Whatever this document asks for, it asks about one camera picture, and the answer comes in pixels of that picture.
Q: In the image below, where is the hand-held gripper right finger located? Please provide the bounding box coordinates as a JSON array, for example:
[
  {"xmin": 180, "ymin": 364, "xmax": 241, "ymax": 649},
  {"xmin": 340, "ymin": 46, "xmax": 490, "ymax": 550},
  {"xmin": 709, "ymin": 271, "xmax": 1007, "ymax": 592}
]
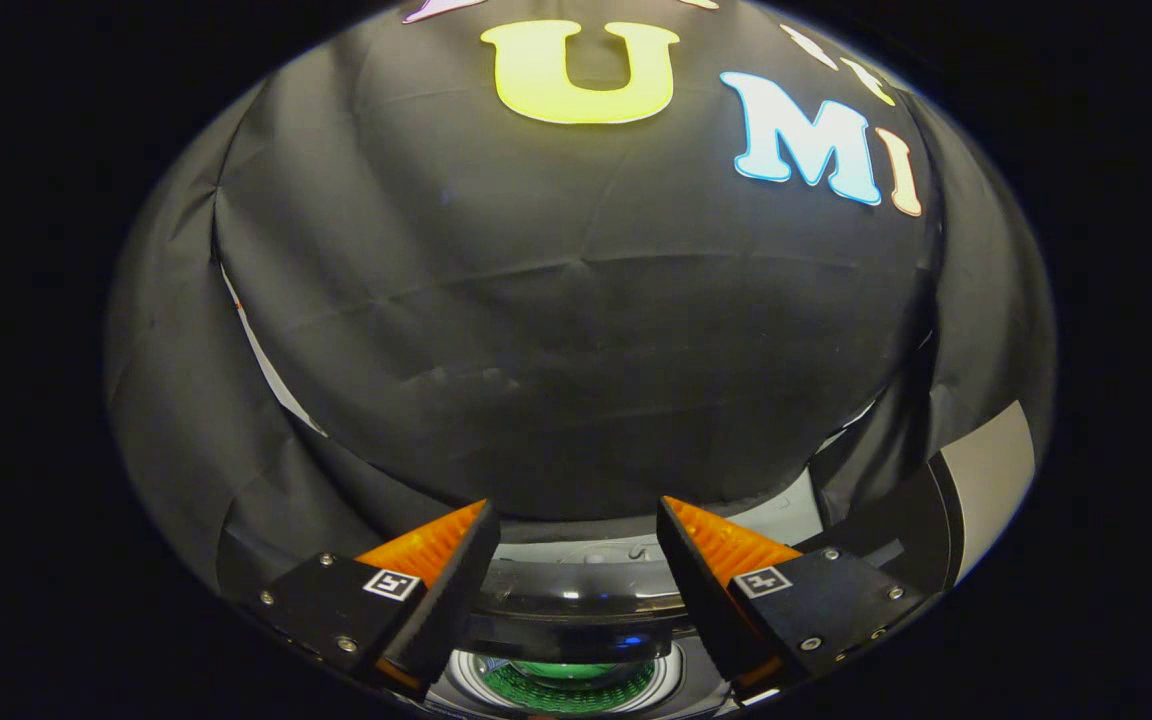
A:
[{"xmin": 657, "ymin": 497, "xmax": 927, "ymax": 701}]

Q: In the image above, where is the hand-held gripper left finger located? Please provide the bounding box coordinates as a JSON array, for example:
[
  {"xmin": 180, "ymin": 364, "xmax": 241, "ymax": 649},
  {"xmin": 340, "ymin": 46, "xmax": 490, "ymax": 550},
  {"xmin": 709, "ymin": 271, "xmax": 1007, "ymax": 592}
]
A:
[{"xmin": 241, "ymin": 500, "xmax": 502, "ymax": 699}]

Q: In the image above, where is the dark grey washing machine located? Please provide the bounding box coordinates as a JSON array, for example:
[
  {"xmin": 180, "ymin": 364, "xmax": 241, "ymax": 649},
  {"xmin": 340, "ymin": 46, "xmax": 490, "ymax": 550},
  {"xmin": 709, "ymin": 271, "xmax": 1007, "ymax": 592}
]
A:
[{"xmin": 426, "ymin": 540, "xmax": 737, "ymax": 720}]

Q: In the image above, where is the dark washing machine lid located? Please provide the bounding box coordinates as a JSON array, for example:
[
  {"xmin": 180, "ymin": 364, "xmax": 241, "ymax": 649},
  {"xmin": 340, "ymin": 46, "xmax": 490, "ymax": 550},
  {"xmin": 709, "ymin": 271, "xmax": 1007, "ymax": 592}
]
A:
[{"xmin": 461, "ymin": 558, "xmax": 689, "ymax": 666}]

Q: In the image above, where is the green polo shirt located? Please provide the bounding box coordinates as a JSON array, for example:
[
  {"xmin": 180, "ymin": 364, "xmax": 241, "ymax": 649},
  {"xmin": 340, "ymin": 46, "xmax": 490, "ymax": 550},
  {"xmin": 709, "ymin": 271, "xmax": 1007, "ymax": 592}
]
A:
[{"xmin": 481, "ymin": 660, "xmax": 657, "ymax": 714}]

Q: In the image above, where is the black backdrop cloth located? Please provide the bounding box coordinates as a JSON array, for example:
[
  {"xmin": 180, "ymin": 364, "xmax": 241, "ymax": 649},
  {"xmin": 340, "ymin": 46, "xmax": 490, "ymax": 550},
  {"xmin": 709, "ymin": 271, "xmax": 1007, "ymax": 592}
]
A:
[{"xmin": 104, "ymin": 0, "xmax": 1057, "ymax": 601}]

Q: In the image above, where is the grey cabinet with dark top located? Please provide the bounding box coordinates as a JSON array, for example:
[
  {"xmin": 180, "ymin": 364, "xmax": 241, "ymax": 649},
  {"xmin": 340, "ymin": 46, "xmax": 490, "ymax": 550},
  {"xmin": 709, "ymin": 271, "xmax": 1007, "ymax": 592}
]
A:
[{"xmin": 806, "ymin": 400, "xmax": 1037, "ymax": 601}]

